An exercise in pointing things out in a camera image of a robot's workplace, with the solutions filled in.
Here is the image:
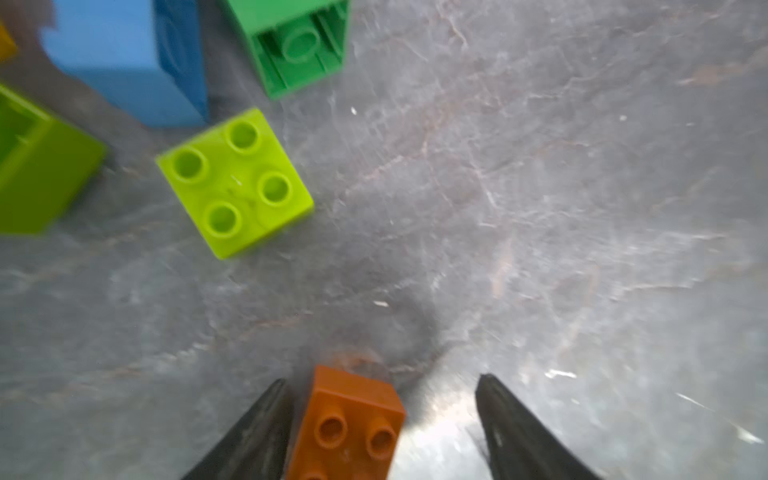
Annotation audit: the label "yellow lego brick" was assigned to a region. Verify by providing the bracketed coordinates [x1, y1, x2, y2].
[0, 22, 18, 63]

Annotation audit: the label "long green lego brick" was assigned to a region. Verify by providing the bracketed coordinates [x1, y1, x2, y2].
[1, 85, 107, 235]

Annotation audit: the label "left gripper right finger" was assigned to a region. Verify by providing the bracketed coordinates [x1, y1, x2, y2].
[475, 373, 599, 480]

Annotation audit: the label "orange lego brick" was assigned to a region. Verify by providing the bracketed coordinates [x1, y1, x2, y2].
[285, 365, 406, 480]

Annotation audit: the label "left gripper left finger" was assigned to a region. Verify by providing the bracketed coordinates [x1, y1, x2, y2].
[183, 379, 294, 480]

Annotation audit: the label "lime green lego brick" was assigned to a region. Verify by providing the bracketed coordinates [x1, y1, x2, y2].
[156, 108, 314, 259]

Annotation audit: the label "dark green lego brick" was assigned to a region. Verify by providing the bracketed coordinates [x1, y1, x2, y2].
[220, 0, 350, 100]

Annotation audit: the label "blue lego brick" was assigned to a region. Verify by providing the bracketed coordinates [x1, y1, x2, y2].
[40, 0, 209, 128]

